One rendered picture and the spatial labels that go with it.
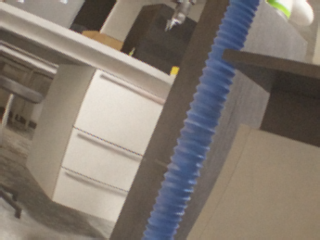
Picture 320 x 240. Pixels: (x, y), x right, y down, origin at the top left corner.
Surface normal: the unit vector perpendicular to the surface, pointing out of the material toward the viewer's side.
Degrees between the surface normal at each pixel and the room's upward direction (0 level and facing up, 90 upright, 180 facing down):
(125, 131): 90
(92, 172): 90
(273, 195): 90
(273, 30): 90
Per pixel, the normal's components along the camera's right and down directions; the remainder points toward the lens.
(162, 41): 0.53, 0.17
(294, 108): -0.76, -0.34
